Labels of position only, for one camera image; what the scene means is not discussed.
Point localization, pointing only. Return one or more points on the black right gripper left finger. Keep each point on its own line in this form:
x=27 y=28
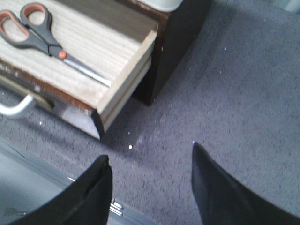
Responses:
x=85 y=202

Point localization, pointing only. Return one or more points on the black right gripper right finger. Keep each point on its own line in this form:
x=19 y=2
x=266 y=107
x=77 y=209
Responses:
x=222 y=200

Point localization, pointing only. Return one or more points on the dark wooden drawer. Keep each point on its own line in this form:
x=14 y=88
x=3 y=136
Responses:
x=112 y=39

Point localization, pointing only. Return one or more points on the grey orange handled scissors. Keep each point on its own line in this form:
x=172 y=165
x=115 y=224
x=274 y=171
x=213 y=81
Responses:
x=39 y=37

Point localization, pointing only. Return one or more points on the dark brown wooden cabinet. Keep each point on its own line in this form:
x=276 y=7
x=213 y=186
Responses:
x=179 y=22

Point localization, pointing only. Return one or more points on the silver metal curved handle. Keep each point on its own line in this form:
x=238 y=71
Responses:
x=19 y=109

